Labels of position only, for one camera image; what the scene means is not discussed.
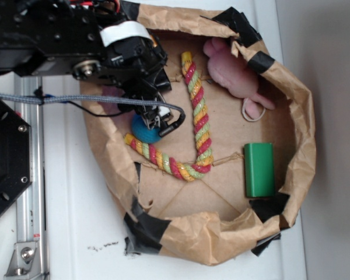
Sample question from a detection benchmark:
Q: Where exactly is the aluminium extrusion rail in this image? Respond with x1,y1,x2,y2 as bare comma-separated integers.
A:
3,75,50,280

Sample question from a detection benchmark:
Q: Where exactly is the pink plush bunny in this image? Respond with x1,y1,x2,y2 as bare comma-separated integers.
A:
203,37,276,122

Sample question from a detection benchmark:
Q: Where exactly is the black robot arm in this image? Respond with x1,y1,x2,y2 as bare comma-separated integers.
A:
0,1,186,137

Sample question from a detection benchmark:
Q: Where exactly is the brown paper bag bin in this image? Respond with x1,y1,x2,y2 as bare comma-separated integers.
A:
85,4,316,265

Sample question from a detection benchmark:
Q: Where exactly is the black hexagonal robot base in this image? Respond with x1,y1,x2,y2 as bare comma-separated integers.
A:
0,100,32,217

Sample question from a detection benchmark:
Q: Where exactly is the red yellow green rope toy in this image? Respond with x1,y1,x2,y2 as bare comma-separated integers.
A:
124,51,214,181

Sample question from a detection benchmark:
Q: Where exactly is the blue dimpled ball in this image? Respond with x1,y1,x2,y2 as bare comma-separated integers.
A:
131,114,161,144

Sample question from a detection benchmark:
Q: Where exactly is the green rectangular block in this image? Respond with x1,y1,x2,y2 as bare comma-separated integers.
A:
244,143,275,198

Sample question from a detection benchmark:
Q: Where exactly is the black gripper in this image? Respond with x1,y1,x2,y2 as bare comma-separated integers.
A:
72,20,186,137

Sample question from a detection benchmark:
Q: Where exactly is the metal corner bracket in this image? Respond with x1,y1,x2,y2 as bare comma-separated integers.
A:
3,241,41,279

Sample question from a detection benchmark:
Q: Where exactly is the grey braided cable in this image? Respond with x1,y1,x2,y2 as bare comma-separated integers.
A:
0,90,186,116

